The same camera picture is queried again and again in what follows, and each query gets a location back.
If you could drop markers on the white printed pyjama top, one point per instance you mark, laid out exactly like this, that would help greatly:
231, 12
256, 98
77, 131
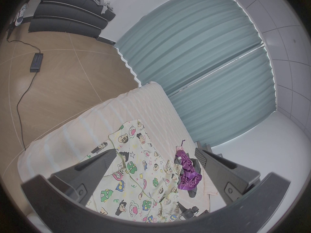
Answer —
145, 169

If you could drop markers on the black power adapter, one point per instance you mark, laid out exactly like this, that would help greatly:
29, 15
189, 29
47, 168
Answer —
36, 62

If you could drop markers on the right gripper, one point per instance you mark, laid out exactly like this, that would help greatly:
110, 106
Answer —
193, 213

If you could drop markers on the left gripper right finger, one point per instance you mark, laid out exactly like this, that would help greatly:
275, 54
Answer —
226, 178

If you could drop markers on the black chest of drawers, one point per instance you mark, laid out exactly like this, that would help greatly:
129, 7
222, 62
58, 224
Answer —
68, 13

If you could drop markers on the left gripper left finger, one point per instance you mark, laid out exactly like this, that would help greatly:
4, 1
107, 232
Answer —
92, 176

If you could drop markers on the purple satin garment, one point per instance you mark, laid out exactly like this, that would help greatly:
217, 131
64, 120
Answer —
188, 176

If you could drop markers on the person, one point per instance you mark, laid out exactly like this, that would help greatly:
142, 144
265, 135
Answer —
20, 16

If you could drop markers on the white grey bedside table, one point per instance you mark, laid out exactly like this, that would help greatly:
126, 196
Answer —
204, 146

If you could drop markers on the pale pink pillow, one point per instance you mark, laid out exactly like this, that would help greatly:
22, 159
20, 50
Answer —
211, 184

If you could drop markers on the bed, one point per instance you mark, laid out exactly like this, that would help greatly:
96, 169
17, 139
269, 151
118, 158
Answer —
73, 135

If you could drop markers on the pile of clothes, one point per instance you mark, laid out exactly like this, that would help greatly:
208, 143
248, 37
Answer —
99, 1

